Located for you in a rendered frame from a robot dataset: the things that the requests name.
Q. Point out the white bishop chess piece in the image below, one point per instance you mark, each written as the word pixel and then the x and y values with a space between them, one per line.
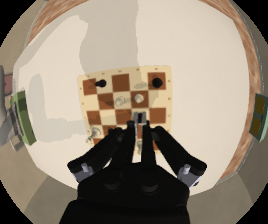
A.
pixel 138 144

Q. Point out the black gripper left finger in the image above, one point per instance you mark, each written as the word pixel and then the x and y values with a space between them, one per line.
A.
pixel 99 155

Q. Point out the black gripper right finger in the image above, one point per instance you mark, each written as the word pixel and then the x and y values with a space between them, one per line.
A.
pixel 189 169

